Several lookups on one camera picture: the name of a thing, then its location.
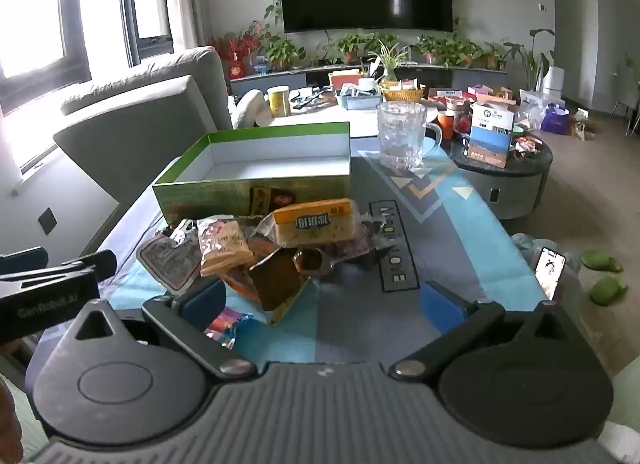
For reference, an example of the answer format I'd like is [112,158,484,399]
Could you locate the yellow can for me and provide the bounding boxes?
[267,86,293,118]

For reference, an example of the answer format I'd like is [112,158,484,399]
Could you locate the window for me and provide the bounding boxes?
[0,0,176,116]

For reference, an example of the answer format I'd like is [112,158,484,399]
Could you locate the brown snack packet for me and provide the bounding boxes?
[249,248,315,328]

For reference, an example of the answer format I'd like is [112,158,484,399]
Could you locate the person's left forearm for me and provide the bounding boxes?
[0,374,24,464]

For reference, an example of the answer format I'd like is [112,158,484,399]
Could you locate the potted green plant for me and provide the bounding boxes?
[415,37,452,66]
[332,33,374,65]
[262,34,306,71]
[450,39,484,68]
[482,42,509,70]

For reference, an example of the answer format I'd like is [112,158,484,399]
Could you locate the orange snack packet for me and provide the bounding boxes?
[224,268,262,306]

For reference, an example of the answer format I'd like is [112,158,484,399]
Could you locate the dark clear snack packet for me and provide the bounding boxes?
[291,248,332,276]

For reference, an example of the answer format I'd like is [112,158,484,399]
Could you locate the snack packets inside box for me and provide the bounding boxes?
[344,221,387,266]

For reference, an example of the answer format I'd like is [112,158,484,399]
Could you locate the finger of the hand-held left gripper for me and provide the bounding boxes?
[60,250,119,281]

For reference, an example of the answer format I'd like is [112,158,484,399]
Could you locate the wicker basket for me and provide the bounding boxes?
[381,86,426,103]

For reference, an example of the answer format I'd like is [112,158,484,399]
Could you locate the television cabinet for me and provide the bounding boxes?
[230,62,509,96]

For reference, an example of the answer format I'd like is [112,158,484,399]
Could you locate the blue basket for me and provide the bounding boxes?
[334,87,384,110]

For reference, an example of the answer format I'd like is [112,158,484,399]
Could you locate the grey sofa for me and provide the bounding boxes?
[52,46,234,206]

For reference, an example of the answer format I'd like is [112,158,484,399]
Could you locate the glass mug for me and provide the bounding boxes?
[376,102,444,170]

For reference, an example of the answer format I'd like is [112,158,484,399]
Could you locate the white brown-print snack packet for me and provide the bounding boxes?
[136,233,202,295]

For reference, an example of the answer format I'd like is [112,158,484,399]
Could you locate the purple bag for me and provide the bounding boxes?
[542,103,571,135]

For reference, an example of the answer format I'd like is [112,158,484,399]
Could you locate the round grey coffee table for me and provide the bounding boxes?
[446,129,555,221]

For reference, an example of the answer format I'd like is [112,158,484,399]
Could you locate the dark wall socket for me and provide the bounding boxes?
[38,207,59,236]

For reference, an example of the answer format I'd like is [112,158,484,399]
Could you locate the green slipper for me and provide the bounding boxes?
[580,250,625,274]
[589,277,629,306]

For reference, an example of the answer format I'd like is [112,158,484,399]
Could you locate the white cushion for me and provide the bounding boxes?
[232,89,266,130]

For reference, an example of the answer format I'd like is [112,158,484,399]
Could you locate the white air purifier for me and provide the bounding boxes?
[542,66,566,95]

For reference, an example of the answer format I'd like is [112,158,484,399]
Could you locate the orange wrapped snack cake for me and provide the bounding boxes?
[271,198,360,248]

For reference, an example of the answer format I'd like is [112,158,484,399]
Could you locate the colourful small candy packet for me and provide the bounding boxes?
[204,308,256,351]

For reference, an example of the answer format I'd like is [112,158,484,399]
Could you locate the smartphone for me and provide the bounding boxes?
[533,246,569,301]

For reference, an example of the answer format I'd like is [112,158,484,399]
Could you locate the potted spider plant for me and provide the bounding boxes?
[367,39,412,84]

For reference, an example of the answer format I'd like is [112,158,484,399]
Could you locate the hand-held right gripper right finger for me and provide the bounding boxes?
[389,281,572,379]

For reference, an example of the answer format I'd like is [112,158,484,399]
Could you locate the tall leafy plant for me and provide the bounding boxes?
[505,28,557,91]

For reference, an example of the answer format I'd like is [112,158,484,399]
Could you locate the green cardboard box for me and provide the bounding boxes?
[151,121,352,225]

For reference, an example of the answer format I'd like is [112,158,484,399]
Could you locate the white blue carton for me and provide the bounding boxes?
[468,103,516,168]

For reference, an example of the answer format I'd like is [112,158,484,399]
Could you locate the tan snack packet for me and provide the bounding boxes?
[196,217,256,278]

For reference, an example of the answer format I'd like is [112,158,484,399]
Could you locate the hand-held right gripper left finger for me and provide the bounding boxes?
[65,278,257,379]

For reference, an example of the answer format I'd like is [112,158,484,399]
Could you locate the red flower arrangement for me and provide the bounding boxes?
[210,22,272,79]

